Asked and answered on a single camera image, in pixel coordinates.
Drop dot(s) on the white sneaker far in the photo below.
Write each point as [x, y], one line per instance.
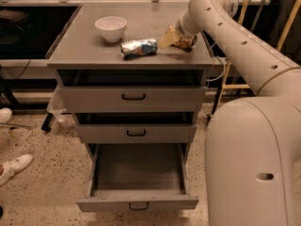
[5, 115]

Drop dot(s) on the grey drawer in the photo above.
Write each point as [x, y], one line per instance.
[140, 127]
[137, 177]
[95, 91]

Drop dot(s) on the white sneaker near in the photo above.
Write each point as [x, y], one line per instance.
[10, 168]

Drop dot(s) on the crushed blue silver can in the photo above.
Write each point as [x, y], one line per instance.
[138, 48]

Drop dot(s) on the grey top drawer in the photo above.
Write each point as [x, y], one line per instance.
[95, 91]

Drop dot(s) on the grey middle drawer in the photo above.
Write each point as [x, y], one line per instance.
[140, 127]

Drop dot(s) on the white ceramic bowl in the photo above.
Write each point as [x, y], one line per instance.
[111, 28]

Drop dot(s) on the clear plastic bin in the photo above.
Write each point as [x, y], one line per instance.
[57, 108]

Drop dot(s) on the grey drawer cabinet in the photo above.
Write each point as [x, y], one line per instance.
[82, 47]

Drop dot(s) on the white sneaker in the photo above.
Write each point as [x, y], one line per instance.
[10, 168]
[5, 115]

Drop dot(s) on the yellow hand truck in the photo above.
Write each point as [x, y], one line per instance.
[274, 78]

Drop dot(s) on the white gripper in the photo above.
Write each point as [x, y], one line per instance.
[181, 30]

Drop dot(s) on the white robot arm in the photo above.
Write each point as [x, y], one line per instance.
[251, 144]

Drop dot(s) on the grey bottom drawer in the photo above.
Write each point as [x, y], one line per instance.
[137, 177]

